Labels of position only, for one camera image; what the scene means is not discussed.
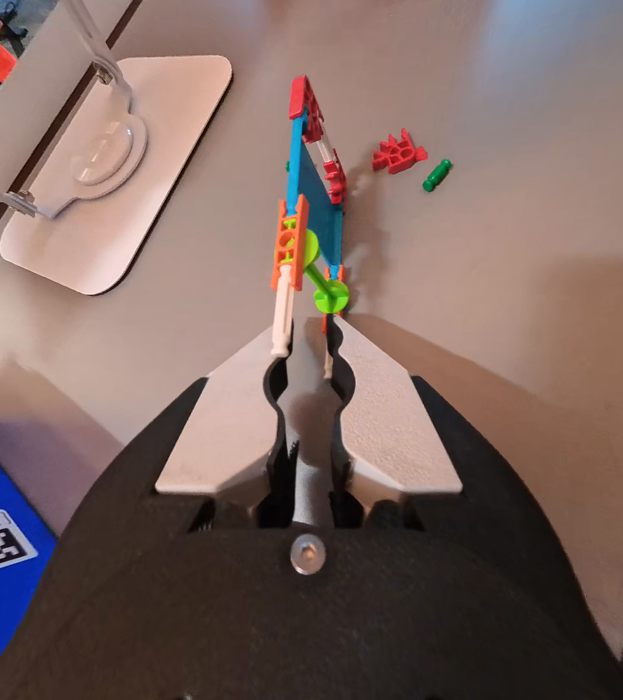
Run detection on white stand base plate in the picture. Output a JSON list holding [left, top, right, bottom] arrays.
[[0, 0, 235, 296]]

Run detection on teal plastic panel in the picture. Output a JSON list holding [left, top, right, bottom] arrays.
[[285, 114, 345, 269]]

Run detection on orange toy clip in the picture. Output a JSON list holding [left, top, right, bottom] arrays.
[[321, 264, 345, 336], [270, 194, 310, 295]]

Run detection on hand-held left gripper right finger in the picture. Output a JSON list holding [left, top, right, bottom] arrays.
[[326, 315, 464, 528]]

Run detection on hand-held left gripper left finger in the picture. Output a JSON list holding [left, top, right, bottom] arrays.
[[155, 325, 291, 528]]

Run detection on lime green spool rod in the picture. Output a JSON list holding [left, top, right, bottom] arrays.
[[274, 218, 351, 317]]

